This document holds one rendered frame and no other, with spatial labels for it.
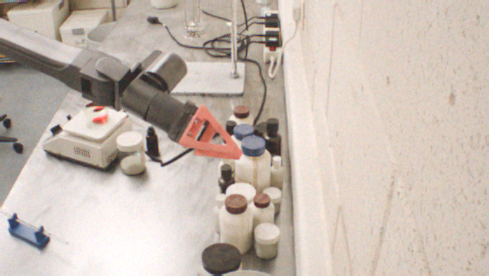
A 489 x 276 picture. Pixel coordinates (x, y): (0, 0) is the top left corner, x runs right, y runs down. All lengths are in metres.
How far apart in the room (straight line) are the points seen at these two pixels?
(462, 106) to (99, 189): 0.97
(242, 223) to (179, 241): 0.15
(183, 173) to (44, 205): 0.32
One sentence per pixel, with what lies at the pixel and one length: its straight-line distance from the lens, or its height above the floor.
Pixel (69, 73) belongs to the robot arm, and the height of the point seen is 1.09.
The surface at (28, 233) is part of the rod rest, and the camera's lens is 1.10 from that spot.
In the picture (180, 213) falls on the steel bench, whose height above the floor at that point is 0.75.
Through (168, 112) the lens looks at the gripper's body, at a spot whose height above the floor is 1.04.
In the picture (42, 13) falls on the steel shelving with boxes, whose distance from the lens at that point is 3.48.
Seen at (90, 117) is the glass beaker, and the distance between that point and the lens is 1.21.
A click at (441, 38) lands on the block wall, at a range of 0.34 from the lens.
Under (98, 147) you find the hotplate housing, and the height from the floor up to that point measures 0.82.
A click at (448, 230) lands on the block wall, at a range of 0.33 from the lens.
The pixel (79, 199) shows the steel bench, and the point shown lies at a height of 0.75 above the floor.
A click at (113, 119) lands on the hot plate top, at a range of 1.25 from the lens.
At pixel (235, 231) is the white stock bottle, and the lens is 0.95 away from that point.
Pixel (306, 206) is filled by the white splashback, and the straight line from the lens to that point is 0.94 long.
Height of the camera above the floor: 1.46
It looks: 33 degrees down
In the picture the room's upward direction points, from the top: straight up
